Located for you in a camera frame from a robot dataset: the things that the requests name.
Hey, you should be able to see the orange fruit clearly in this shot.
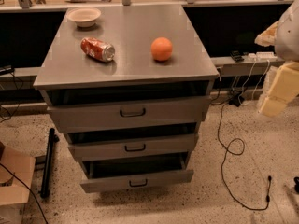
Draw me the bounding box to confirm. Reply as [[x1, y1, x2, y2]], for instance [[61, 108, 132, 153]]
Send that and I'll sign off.
[[150, 37, 173, 62]]

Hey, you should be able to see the black power adapter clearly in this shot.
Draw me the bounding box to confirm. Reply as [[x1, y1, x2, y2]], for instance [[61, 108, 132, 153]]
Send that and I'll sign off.
[[229, 93, 244, 107]]

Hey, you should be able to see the white power strip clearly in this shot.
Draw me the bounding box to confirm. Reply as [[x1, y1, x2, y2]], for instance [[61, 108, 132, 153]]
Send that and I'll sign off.
[[248, 51, 277, 61]]

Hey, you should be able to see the grey top drawer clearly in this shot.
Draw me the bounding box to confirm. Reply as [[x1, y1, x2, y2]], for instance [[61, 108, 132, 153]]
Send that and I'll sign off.
[[43, 80, 210, 133]]

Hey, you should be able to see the grey metal drawer cabinet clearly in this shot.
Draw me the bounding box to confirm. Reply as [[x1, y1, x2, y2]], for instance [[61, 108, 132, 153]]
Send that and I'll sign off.
[[33, 4, 221, 173]]

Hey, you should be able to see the cardboard box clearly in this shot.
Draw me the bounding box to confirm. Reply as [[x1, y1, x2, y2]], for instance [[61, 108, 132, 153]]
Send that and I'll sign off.
[[0, 143, 35, 224]]

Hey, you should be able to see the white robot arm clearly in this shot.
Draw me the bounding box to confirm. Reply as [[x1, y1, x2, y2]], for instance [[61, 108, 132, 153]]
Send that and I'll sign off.
[[255, 0, 299, 117]]

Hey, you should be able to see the white paper bowl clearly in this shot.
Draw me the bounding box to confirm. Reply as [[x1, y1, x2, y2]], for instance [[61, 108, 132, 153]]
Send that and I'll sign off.
[[66, 7, 101, 28]]

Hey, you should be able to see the crushed red soda can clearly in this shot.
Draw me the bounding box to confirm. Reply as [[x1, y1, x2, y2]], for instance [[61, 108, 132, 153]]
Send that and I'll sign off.
[[80, 37, 115, 63]]

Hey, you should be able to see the black remote device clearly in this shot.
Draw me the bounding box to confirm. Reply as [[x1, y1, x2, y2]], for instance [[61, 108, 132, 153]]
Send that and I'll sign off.
[[231, 50, 244, 63]]

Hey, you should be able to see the black tube on floor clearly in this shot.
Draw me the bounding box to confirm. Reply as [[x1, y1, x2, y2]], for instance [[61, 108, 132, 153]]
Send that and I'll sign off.
[[40, 128, 59, 199]]

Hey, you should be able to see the black cable left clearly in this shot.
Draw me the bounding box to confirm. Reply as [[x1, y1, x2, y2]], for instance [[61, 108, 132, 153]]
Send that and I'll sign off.
[[0, 162, 50, 224]]

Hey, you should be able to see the white cable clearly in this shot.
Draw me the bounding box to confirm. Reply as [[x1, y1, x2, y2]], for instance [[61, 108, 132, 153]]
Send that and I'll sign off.
[[241, 59, 272, 105]]

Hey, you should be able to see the black cable on floor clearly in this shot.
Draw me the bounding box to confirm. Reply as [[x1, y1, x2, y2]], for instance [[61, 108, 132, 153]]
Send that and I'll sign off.
[[217, 101, 273, 212]]

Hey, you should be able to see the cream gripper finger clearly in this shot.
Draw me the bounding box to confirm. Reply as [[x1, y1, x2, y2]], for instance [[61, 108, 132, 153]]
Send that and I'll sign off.
[[254, 21, 278, 47], [257, 61, 299, 117]]

